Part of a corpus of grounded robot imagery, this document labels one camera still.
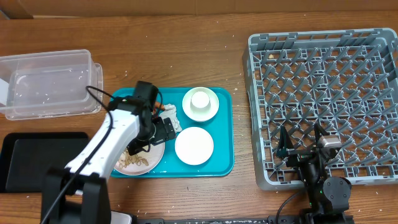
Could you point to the orange carrot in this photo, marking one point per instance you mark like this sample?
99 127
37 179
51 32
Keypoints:
160 105

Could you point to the rice and peanuts food waste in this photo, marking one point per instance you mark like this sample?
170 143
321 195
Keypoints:
126 159

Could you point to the teal plastic serving tray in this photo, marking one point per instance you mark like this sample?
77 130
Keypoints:
220 127

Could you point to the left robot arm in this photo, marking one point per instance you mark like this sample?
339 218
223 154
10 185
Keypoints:
79 192

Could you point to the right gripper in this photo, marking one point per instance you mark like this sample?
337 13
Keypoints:
283 150

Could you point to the white tissue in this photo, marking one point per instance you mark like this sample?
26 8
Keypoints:
171 112

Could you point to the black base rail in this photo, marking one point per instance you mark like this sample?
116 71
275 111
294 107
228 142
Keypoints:
217 221

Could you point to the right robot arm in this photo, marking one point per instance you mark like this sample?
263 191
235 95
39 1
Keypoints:
328 196

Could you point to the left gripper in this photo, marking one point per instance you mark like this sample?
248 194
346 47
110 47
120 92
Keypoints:
163 131

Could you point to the grey dishwasher rack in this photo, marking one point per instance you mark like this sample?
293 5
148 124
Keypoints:
344 80

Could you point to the white upside-down cup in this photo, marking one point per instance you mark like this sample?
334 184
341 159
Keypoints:
200 100

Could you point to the clear plastic waste bin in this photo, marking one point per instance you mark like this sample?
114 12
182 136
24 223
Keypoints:
49 84

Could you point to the black plastic tray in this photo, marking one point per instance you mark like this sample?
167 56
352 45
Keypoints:
26 158

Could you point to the small white plate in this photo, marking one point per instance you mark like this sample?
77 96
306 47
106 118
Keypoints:
194 146

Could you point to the white saucer bowl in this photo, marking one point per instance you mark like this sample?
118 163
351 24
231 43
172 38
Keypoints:
199 115

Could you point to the large white plate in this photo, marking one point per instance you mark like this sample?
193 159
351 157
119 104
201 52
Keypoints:
153 157

